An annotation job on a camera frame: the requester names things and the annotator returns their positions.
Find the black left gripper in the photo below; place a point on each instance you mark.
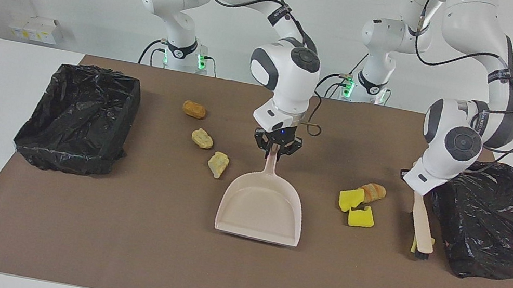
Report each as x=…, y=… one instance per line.
x=403, y=174

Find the orange brown scrap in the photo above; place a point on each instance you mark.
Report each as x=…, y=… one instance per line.
x=194, y=110

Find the beige hand brush black bristles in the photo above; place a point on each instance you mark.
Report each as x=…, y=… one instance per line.
x=421, y=226

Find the striped orange bread toy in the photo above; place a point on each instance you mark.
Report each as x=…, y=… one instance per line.
x=375, y=191

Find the brown table mat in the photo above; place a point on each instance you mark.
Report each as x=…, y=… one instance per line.
x=163, y=254

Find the yellow green sponge piece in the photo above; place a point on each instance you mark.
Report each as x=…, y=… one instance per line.
x=360, y=218
x=413, y=244
x=349, y=200

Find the bin with black plastic liner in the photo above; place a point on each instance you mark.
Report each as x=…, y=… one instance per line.
x=496, y=223
x=73, y=133

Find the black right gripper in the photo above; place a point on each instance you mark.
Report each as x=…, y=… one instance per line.
x=279, y=136

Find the pale yellow scrap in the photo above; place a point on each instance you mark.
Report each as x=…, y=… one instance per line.
x=218, y=163
x=202, y=139

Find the beige plastic dustpan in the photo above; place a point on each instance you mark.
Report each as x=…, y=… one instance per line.
x=261, y=208

